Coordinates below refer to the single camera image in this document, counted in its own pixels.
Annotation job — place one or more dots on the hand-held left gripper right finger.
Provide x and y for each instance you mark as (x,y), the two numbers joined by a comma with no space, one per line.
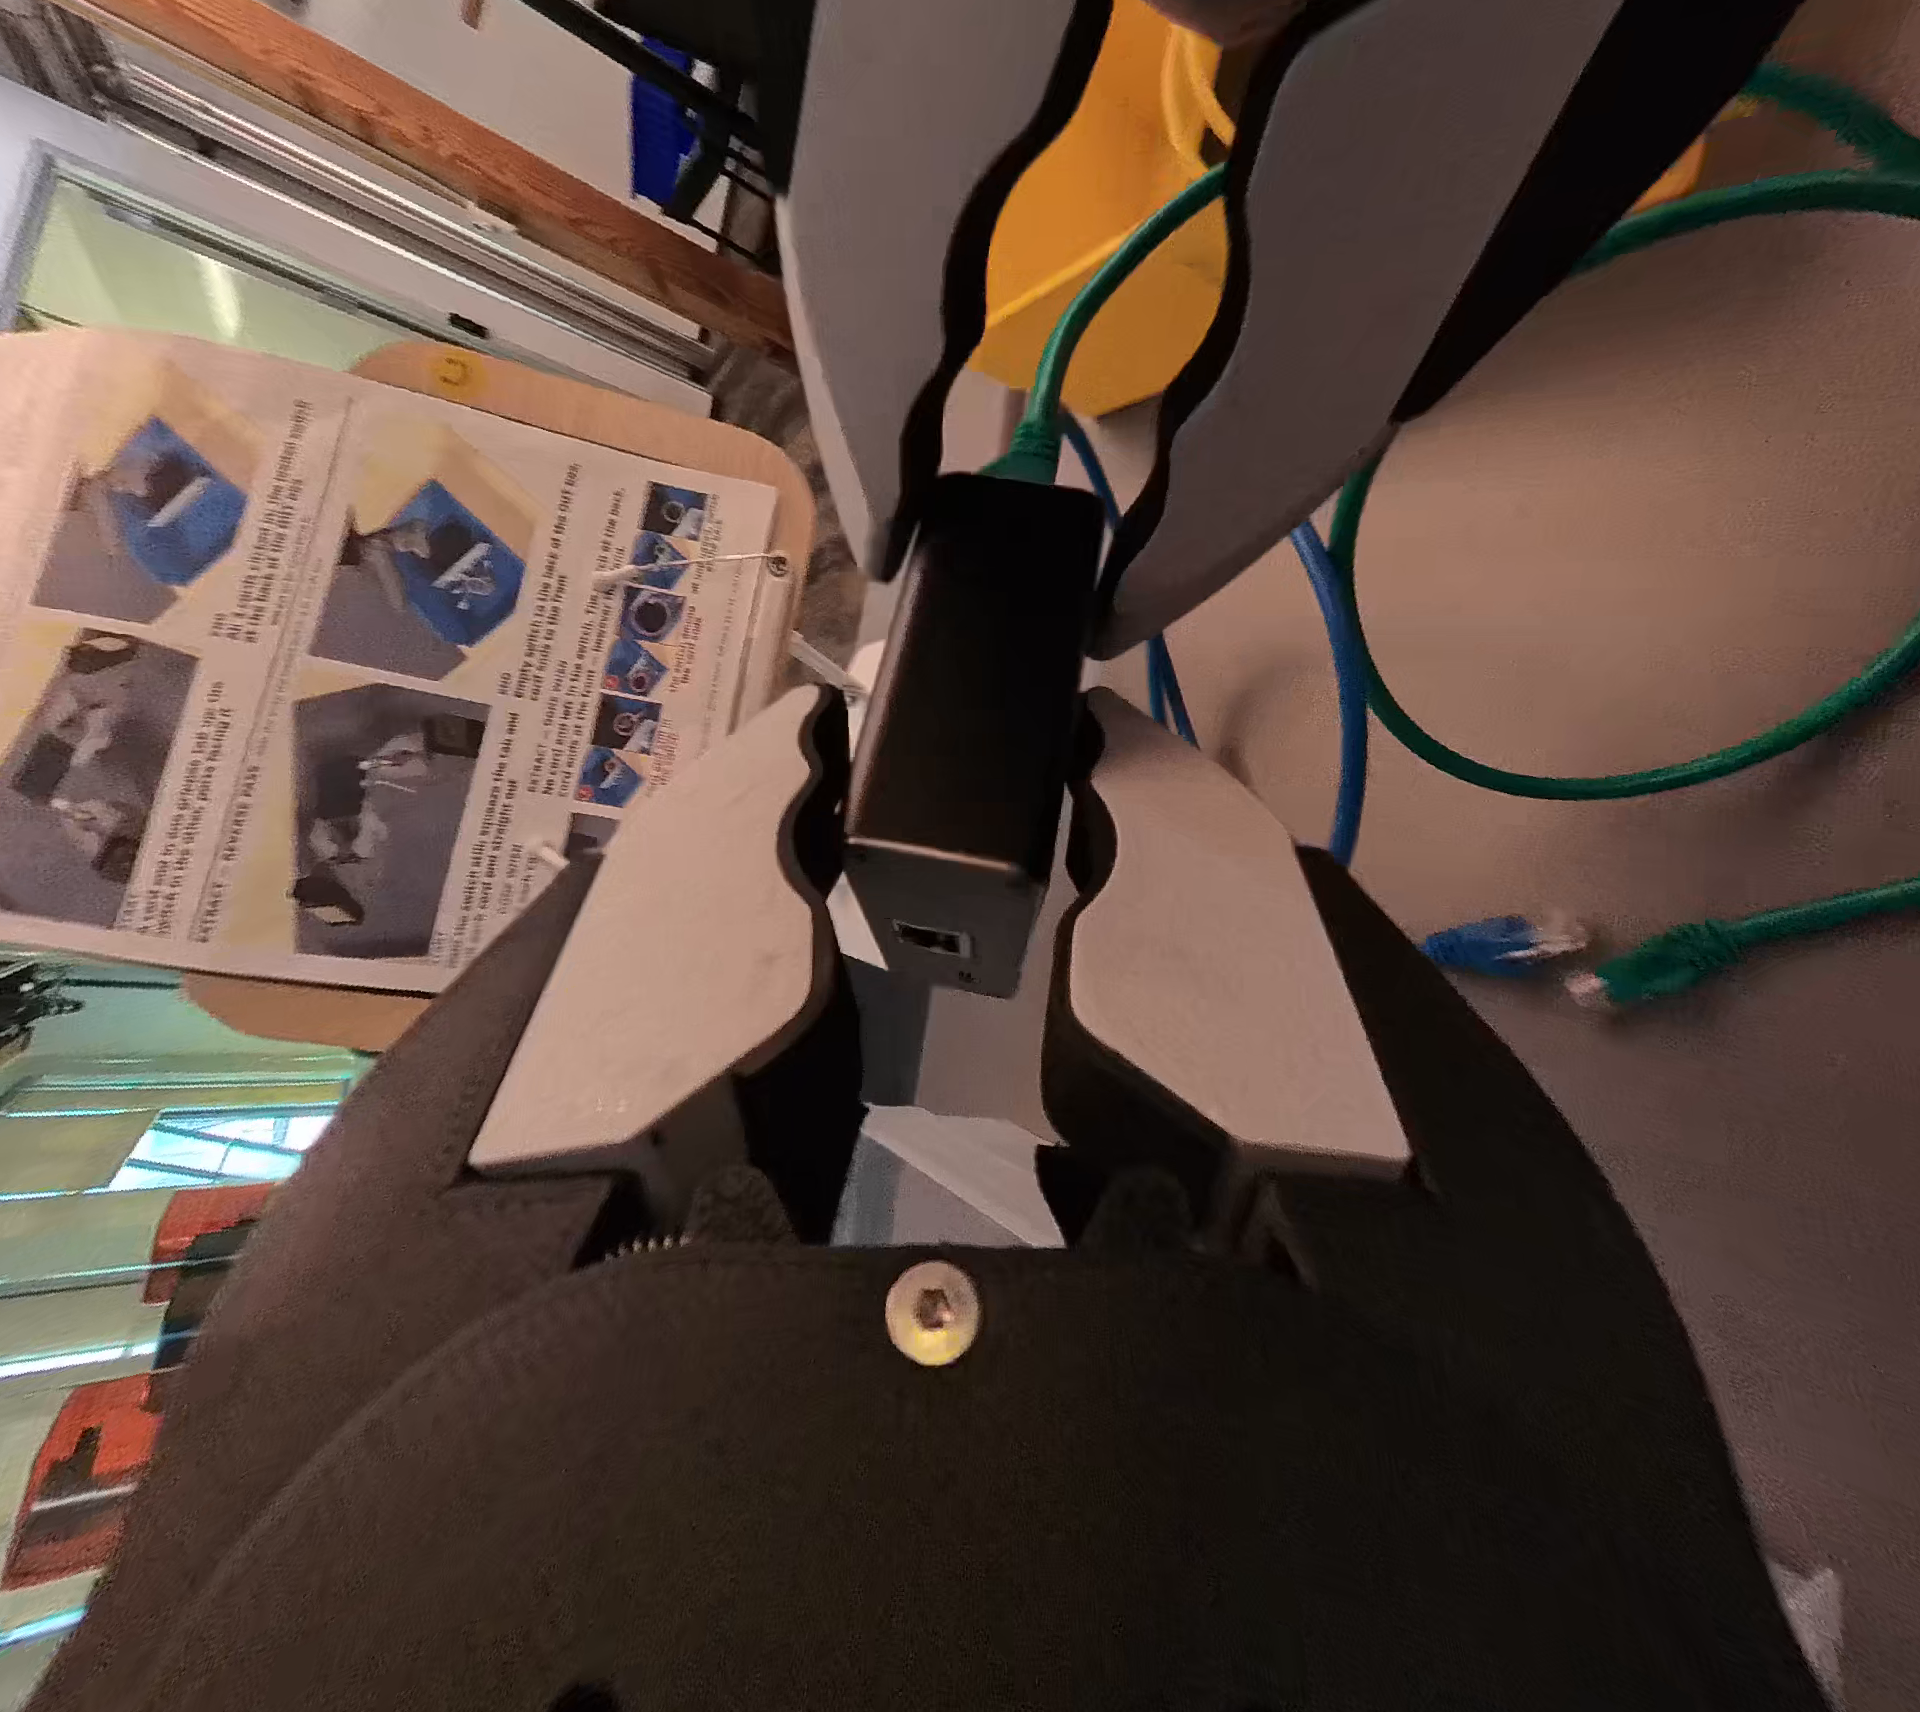
(1231,993)

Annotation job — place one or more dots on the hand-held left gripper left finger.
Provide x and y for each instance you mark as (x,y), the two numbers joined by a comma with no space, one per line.
(660,963)

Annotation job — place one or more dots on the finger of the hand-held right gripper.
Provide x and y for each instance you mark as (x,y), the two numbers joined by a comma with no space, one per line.
(1394,167)
(931,17)

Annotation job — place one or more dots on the yellow plastic bin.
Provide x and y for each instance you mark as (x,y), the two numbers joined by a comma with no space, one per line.
(1110,286)

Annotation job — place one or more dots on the black ethernet switch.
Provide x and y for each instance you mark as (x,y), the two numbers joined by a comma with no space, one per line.
(974,693)

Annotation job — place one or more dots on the blue storage bin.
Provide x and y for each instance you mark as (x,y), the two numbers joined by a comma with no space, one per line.
(674,122)

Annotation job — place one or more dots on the instruction poster board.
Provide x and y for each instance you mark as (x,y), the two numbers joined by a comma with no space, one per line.
(301,693)

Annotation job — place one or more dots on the wooden post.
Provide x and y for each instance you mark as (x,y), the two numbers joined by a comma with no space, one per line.
(375,93)

